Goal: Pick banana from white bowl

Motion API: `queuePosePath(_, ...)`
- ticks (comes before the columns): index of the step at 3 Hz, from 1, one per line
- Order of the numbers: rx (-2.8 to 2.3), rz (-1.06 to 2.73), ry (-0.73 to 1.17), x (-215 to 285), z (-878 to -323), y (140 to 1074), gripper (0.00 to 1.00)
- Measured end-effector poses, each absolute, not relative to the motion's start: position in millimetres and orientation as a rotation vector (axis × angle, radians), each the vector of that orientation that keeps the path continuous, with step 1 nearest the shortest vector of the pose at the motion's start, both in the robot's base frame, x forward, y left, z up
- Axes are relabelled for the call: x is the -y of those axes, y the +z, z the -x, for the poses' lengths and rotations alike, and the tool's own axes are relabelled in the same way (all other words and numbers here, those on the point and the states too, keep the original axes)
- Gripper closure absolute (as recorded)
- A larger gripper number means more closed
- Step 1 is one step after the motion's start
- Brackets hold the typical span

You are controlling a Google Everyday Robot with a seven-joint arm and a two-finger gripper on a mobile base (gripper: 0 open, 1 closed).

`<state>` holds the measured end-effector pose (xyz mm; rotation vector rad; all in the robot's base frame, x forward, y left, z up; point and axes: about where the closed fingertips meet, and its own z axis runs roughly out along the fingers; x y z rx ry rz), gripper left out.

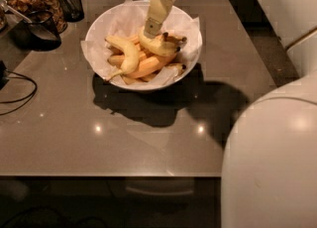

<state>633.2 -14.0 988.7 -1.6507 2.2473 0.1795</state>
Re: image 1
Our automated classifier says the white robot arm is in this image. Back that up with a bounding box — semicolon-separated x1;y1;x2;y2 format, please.
221;0;317;228

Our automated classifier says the banana with dark tip right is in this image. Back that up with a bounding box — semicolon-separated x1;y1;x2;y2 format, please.
161;32;187;45

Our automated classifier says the white bowl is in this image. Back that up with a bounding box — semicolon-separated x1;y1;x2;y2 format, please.
84;0;203;91

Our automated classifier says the left curved yellow banana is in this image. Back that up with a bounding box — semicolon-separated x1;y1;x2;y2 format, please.
105;36;139;81

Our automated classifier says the long orange-yellow banana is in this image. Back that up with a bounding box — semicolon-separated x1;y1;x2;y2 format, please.
128;55;176;78

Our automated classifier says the bottom right brownish banana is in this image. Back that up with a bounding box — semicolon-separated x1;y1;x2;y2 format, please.
166;62;186;76

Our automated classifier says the black mesh pen holder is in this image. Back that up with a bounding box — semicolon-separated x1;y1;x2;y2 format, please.
58;0;84;22

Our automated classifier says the black mesh cup front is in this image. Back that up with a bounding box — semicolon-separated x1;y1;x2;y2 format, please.
12;11;61;51

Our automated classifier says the metal spoon handle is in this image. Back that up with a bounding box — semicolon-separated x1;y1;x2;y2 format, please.
0;0;33;24

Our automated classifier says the black cable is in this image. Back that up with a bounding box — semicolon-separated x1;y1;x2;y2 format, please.
0;68;39;117

